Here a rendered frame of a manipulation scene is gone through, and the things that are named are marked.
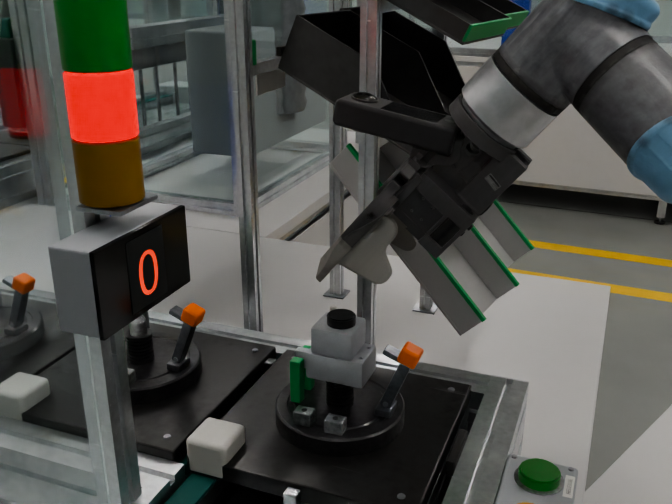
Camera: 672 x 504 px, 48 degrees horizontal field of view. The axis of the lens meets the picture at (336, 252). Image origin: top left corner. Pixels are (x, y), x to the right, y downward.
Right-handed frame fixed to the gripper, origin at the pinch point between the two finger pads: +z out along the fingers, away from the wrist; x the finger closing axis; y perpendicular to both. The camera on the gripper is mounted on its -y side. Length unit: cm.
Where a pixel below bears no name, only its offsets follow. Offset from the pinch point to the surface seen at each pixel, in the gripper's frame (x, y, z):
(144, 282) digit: -19.6, -8.8, 3.0
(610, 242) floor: 346, 94, 74
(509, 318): 54, 28, 16
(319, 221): 107, -13, 58
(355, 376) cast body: -2.2, 10.2, 7.7
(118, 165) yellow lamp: -20.4, -15.5, -4.1
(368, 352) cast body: 0.2, 9.6, 6.1
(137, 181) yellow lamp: -19.0, -14.1, -3.2
